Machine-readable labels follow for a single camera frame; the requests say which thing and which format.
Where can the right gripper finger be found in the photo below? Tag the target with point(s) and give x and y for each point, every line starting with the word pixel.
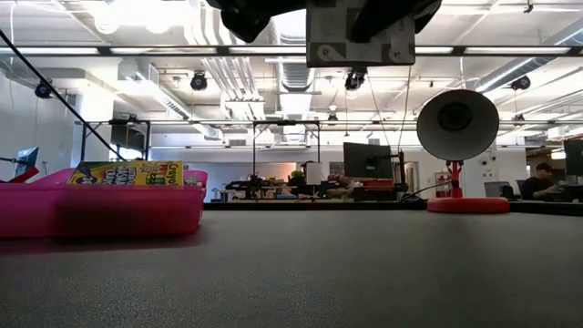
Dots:
pixel 387 13

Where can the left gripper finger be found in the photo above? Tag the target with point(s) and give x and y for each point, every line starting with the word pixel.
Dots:
pixel 255 16

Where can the light blue calculator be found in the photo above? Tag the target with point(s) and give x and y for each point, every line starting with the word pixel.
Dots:
pixel 328 29

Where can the yellow crayon box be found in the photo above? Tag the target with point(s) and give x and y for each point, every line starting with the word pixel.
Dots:
pixel 127 173

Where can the pink plastic pencil case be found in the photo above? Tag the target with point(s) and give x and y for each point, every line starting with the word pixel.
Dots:
pixel 105 212

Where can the black hanging spotlight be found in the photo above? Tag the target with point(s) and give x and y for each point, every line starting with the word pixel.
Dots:
pixel 198 82
pixel 354 79
pixel 520 82
pixel 44 89

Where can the black computer monitor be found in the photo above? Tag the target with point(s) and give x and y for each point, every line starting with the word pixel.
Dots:
pixel 366 159

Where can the red desk lamp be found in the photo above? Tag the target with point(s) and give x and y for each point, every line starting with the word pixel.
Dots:
pixel 478 136

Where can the red box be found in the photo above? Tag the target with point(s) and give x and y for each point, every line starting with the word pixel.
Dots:
pixel 377 183

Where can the person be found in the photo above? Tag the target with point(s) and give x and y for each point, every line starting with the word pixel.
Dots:
pixel 539 184

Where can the dark computer monitor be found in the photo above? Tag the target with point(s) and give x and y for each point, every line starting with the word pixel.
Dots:
pixel 575 157

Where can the tilted blue screen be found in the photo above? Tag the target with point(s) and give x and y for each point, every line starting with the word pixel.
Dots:
pixel 27 160

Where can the red bar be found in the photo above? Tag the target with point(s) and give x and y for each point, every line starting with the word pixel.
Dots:
pixel 20 176

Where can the black metal rig frame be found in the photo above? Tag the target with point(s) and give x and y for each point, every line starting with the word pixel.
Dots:
pixel 253 159

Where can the black aluminium table frame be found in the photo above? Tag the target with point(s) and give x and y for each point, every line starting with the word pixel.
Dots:
pixel 364 205

